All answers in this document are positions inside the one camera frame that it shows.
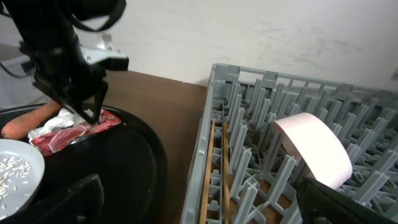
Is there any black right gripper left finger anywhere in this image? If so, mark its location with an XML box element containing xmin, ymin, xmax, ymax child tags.
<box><xmin>0</xmin><ymin>174</ymin><xmax>104</xmax><ymax>224</ymax></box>

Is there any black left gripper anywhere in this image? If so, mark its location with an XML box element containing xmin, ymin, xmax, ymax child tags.
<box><xmin>32</xmin><ymin>46</ymin><xmax>108</xmax><ymax>124</ymax></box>

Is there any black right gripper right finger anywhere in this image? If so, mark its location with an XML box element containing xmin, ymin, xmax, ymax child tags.
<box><xmin>296</xmin><ymin>177</ymin><xmax>396</xmax><ymax>224</ymax></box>

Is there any red snack wrapper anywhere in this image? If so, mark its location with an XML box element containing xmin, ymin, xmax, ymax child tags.
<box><xmin>31</xmin><ymin>110</ymin><xmax>122</xmax><ymax>156</ymax></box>

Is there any white plate with food scraps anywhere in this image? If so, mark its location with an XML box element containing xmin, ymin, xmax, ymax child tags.
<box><xmin>1</xmin><ymin>139</ymin><xmax>45</xmax><ymax>220</ymax></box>

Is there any orange carrot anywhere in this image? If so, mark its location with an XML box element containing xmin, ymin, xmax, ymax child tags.
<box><xmin>1</xmin><ymin>101</ymin><xmax>62</xmax><ymax>140</ymax></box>

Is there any wooden chopstick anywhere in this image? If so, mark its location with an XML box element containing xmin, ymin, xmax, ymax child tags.
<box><xmin>223</xmin><ymin>122</ymin><xmax>230</xmax><ymax>224</ymax></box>

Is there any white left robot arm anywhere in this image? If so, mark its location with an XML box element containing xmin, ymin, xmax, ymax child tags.
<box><xmin>1</xmin><ymin>0</ymin><xmax>129</xmax><ymax>124</ymax></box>

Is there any grey dishwasher rack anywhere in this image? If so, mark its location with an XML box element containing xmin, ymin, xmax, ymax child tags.
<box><xmin>180</xmin><ymin>64</ymin><xmax>397</xmax><ymax>223</ymax></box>

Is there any round black tray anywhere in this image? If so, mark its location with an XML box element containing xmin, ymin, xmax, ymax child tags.
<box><xmin>0</xmin><ymin>104</ymin><xmax>169</xmax><ymax>224</ymax></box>

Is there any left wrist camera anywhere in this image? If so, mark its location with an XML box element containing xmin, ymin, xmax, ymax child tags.
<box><xmin>80</xmin><ymin>33</ymin><xmax>129</xmax><ymax>71</ymax></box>

